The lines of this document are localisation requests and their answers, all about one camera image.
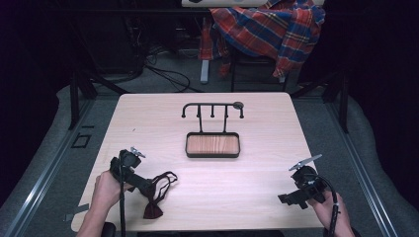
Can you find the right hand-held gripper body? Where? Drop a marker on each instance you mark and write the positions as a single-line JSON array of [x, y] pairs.
[[308, 184]]

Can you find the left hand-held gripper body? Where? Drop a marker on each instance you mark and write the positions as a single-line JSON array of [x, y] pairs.
[[126, 164]]

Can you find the dark red bow tie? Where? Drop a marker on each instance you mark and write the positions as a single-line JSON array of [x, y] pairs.
[[153, 205]]

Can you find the person's right hand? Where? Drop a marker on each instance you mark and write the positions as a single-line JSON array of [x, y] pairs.
[[324, 207]]

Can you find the person's left hand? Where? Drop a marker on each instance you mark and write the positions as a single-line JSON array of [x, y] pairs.
[[107, 191]]

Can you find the grey tape strip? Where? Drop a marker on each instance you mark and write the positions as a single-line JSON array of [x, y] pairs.
[[77, 211]]

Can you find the black hook rack wooden tray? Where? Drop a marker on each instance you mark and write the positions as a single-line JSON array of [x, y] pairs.
[[212, 138]]

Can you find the black metal stand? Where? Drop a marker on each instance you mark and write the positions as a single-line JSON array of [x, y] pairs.
[[342, 102], [77, 95]]

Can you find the white table leg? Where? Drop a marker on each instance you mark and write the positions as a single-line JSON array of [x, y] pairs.
[[205, 70]]

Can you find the black metal chair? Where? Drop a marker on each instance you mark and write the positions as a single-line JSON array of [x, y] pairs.
[[250, 65]]

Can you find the red blue plaid shirt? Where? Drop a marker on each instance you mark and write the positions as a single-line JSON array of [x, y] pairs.
[[273, 29]]

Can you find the aluminium floor rail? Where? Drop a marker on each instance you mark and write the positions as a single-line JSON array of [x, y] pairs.
[[42, 177], [365, 177]]

